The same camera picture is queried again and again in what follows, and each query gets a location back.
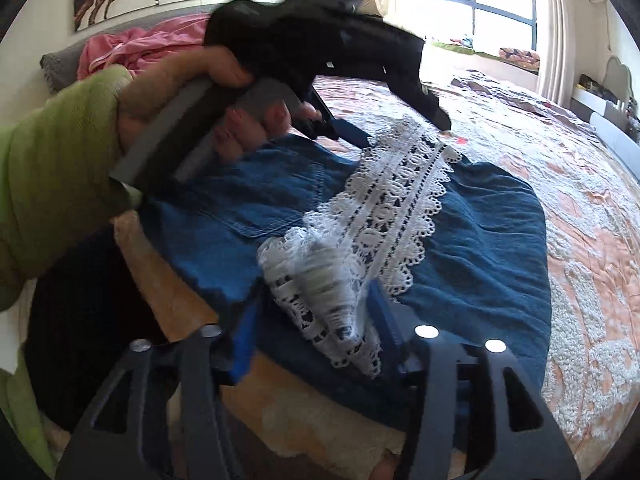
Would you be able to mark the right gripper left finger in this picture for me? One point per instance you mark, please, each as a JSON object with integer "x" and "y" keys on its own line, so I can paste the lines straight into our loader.
{"x": 124, "y": 433}

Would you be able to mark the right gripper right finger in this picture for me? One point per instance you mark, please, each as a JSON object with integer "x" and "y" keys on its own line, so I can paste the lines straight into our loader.
{"x": 510, "y": 433}

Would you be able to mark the blue denim lace pants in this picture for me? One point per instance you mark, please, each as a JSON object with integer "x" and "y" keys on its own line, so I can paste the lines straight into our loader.
{"x": 461, "y": 244}

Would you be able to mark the green sleeve left forearm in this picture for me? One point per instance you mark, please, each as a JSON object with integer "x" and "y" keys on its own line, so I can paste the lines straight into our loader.
{"x": 56, "y": 187}

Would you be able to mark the right hand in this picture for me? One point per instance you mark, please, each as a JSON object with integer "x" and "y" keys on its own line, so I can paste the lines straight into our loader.
{"x": 386, "y": 467}

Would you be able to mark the left hand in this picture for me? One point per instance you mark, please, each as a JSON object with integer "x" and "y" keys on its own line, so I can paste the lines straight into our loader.
{"x": 141, "y": 100}

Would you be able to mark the pink blanket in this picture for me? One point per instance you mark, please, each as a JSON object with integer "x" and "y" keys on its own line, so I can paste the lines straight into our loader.
{"x": 138, "y": 48}

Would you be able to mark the window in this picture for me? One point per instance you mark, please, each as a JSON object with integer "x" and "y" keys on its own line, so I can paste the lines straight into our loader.
{"x": 482, "y": 25}

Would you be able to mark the clothes on window sill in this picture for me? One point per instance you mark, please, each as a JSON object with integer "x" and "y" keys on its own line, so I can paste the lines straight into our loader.
{"x": 524, "y": 59}

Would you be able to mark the grey headboard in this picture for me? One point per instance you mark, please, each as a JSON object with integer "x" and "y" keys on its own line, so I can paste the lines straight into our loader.
{"x": 59, "y": 68}

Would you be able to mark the white curtain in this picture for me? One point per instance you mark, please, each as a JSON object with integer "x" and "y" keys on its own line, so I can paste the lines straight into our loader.
{"x": 557, "y": 49}

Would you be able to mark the peach white bear bedspread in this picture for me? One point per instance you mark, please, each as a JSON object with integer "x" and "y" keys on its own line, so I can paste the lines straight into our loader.
{"x": 591, "y": 208}

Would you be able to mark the white low cabinet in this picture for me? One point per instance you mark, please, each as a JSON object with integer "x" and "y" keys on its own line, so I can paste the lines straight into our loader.
{"x": 610, "y": 124}

